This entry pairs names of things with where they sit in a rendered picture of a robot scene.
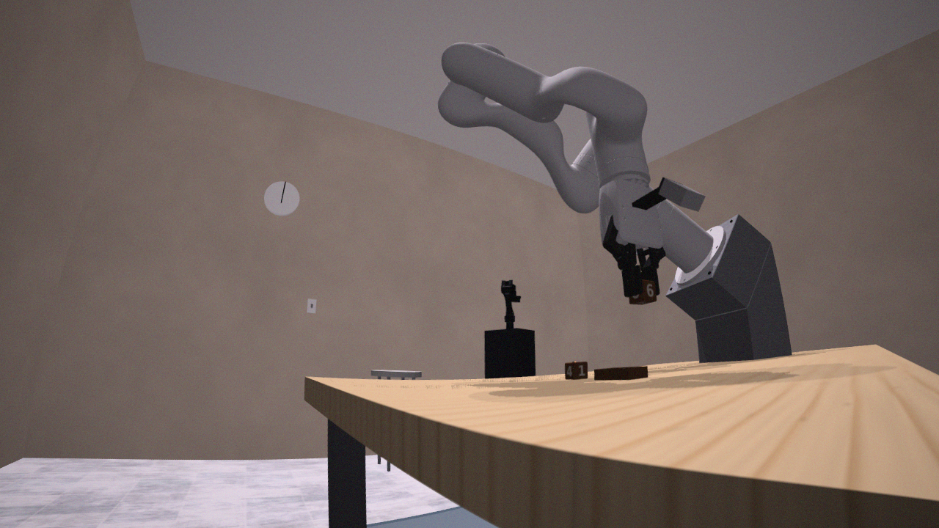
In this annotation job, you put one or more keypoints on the brown number cube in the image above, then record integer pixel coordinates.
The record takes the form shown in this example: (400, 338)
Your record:
(576, 370)
(647, 296)

